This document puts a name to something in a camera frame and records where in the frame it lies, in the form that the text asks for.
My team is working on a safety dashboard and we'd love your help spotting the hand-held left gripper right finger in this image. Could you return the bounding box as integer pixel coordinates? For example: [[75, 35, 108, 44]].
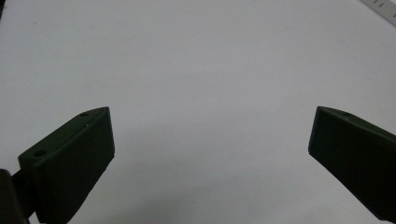
[[307, 105, 396, 224]]

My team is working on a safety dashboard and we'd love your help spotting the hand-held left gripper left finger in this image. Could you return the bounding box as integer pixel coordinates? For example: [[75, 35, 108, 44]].
[[17, 106, 116, 224]]

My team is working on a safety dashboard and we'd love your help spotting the white ruler strip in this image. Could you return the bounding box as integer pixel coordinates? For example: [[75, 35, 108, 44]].
[[358, 0, 396, 28]]

